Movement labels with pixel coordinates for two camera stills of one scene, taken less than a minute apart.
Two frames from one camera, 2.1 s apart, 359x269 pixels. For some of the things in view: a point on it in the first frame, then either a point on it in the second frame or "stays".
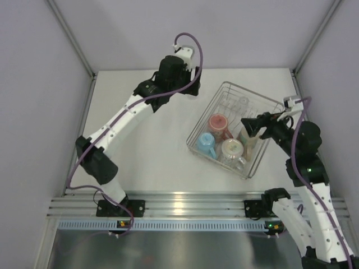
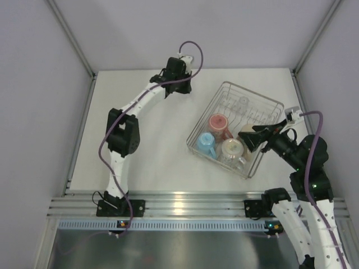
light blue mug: [206, 144] stays
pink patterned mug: [217, 124] stays
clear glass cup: [242, 104] stays
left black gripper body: [192, 89] → [182, 87]
